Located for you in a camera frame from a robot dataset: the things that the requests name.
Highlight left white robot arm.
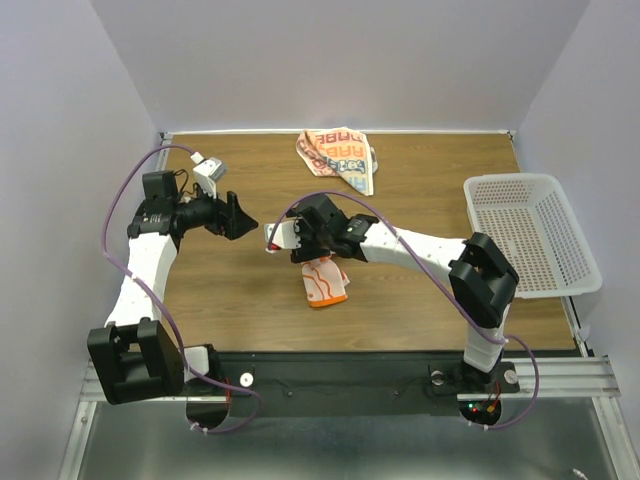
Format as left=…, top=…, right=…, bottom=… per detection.
left=87, top=160, right=258, bottom=404

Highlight orange flower towel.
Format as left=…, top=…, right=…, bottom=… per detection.
left=301, top=256, right=350, bottom=308

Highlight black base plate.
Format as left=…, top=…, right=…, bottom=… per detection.
left=183, top=351, right=520, bottom=423

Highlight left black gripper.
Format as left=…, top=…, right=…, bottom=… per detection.
left=173, top=179, right=258, bottom=240

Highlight lettered beige towel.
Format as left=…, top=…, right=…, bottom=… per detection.
left=295, top=127, right=378, bottom=196

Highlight aluminium rail frame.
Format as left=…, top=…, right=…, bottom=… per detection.
left=60, top=353, right=639, bottom=479

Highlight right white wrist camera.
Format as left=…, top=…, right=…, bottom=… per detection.
left=264, top=220, right=301, bottom=253

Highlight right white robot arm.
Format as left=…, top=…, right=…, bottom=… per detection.
left=265, top=191, right=519, bottom=390

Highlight white plastic basket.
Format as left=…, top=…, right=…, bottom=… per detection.
left=463, top=173, right=602, bottom=299

